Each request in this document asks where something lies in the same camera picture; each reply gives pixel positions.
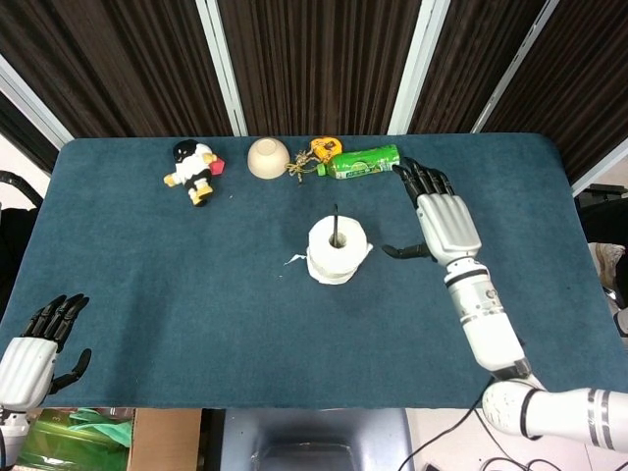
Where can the orange snack packet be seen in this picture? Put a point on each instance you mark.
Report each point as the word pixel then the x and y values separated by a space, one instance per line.
pixel 325 148

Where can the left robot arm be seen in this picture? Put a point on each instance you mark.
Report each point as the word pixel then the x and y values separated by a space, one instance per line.
pixel 12 427

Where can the black and white plush doll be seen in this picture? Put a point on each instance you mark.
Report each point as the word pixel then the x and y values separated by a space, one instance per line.
pixel 192 169

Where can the green plastic bottle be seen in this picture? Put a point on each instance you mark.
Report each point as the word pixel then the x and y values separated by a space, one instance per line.
pixel 360 163

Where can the white toilet paper roll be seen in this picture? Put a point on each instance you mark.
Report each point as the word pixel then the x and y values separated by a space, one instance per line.
pixel 336 250

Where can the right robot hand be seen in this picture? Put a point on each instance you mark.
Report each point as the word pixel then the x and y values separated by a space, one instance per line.
pixel 446 221

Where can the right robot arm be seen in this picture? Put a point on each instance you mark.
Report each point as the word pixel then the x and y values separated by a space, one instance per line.
pixel 515 353

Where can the blue table cloth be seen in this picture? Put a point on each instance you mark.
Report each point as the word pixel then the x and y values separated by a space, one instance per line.
pixel 196 314

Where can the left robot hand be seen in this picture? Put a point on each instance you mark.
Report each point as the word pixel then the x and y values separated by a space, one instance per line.
pixel 24 365

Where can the cardboard box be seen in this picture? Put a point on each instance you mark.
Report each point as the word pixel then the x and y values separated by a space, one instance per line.
pixel 164 439

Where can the beige upturned bowl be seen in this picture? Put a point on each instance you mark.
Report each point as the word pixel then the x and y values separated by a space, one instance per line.
pixel 268 158

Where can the black chair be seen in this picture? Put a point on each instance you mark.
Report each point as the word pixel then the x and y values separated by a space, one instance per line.
pixel 19 191

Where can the black equipment with bag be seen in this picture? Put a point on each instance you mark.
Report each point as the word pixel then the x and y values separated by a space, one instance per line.
pixel 606 235

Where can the white partition frame post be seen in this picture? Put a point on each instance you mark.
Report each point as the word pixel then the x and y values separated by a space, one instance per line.
pixel 29 105
pixel 417 66
pixel 223 66
pixel 512 64

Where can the dark brown curtain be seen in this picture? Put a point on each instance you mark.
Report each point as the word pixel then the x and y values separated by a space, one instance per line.
pixel 319 64
pixel 471 64
pixel 113 64
pixel 564 78

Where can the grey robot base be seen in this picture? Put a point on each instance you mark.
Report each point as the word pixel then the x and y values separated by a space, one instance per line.
pixel 314 439

